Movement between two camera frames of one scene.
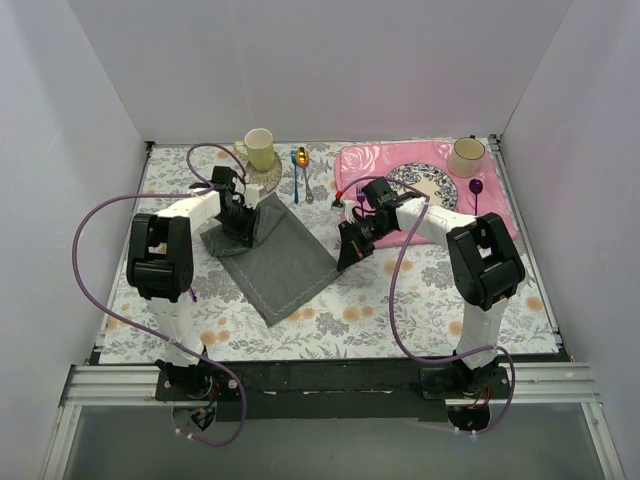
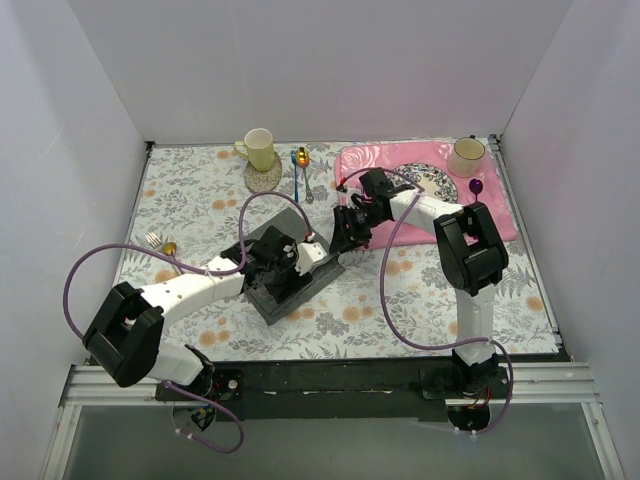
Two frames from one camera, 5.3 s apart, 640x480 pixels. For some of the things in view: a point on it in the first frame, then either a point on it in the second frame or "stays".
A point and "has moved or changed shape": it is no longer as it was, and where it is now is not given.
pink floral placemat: (422, 168) stays
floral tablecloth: (393, 304) stays
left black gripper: (240, 225) → (304, 279)
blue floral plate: (428, 179) stays
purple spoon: (476, 187) stays
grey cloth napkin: (282, 269) has moved or changed shape
